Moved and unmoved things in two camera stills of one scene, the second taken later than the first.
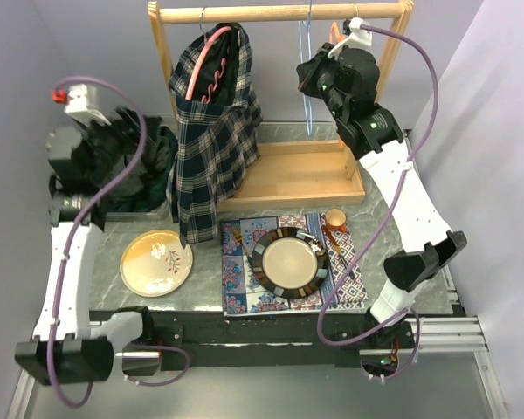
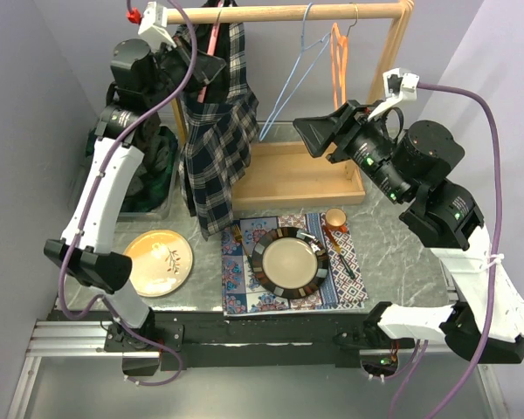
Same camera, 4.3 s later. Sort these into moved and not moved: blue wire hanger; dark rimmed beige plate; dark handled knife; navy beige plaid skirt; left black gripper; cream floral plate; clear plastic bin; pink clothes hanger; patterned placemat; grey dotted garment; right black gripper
Moved: blue wire hanger; left black gripper; right black gripper; pink clothes hanger; navy beige plaid skirt
Not moved: clear plastic bin; dark rimmed beige plate; patterned placemat; cream floral plate; grey dotted garment; dark handled knife
